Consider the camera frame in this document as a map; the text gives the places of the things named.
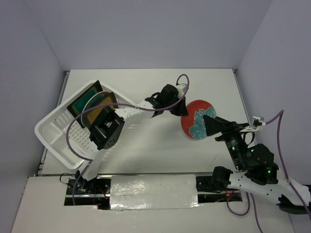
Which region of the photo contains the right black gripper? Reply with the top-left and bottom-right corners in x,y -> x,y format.
200,114 -> 247,169

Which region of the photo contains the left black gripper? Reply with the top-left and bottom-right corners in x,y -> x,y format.
164,94 -> 188,116

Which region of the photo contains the small red floral round plate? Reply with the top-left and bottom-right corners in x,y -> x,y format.
181,100 -> 217,140

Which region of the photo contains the yellow square plate black rim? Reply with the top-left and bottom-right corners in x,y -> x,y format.
83,92 -> 117,128

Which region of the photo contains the large red floral round plate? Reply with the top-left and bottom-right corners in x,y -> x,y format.
80,91 -> 110,128

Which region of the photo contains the teal square plate black rim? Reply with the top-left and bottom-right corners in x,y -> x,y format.
67,81 -> 103,117

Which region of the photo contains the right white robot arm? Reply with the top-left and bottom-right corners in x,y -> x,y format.
203,115 -> 311,215

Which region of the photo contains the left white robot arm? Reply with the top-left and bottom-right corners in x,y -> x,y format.
75,83 -> 189,194

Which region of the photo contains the white plastic dish rack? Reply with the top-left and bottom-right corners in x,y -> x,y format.
34,80 -> 135,170

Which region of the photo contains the silver foil tape patch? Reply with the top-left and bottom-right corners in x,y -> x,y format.
109,174 -> 199,210

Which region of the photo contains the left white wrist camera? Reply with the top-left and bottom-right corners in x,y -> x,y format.
175,83 -> 188,96

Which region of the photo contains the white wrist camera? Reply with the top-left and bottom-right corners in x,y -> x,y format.
175,83 -> 188,96
241,116 -> 266,133

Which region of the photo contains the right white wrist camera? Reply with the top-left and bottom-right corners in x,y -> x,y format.
241,116 -> 266,133

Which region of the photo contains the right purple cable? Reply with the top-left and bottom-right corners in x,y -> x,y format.
225,109 -> 311,233

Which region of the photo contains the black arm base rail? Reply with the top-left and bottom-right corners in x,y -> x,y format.
64,174 -> 244,211

